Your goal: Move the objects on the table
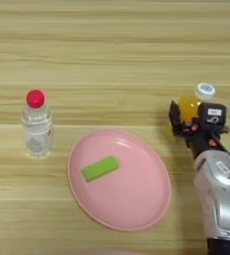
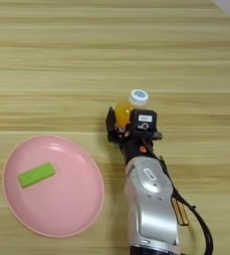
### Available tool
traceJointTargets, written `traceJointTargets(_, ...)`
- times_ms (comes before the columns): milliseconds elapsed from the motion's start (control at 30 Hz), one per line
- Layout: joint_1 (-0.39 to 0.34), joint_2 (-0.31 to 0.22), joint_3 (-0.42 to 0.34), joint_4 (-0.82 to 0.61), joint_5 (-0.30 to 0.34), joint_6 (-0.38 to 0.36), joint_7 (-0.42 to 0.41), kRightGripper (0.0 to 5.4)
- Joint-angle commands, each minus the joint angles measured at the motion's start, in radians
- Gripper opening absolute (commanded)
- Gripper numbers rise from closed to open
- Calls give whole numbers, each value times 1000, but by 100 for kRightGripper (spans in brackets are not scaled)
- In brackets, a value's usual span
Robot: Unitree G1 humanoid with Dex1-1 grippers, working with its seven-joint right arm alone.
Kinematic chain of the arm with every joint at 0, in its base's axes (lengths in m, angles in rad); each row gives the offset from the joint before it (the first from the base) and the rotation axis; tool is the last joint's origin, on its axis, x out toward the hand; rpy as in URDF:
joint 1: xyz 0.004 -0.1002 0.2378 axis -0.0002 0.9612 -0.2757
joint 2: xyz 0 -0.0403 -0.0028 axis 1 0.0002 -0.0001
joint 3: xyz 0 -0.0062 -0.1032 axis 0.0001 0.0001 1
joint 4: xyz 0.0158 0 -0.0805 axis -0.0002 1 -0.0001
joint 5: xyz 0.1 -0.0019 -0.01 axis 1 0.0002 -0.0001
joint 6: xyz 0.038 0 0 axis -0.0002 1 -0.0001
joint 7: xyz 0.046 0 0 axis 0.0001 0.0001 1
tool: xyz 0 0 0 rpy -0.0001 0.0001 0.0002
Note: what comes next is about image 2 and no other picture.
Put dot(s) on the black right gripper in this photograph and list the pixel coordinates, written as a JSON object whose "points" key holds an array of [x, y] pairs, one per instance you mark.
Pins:
{"points": [[136, 146]]}

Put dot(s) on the orange juice bottle white cap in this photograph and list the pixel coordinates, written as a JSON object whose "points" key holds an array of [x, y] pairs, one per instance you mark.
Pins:
{"points": [[123, 111]]}

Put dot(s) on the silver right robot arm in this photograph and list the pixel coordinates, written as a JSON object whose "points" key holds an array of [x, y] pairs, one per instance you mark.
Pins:
{"points": [[153, 205]]}

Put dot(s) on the black box with white label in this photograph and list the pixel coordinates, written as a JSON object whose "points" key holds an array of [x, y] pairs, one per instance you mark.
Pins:
{"points": [[143, 120]]}

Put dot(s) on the green rectangular block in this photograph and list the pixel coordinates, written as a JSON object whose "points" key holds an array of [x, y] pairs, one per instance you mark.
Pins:
{"points": [[37, 175]]}

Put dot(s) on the pink oval plastic plate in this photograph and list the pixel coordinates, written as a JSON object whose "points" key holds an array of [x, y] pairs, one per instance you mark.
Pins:
{"points": [[53, 205]]}

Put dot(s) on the thin brown stick tool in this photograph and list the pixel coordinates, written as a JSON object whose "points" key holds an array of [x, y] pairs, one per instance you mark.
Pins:
{"points": [[181, 212]]}

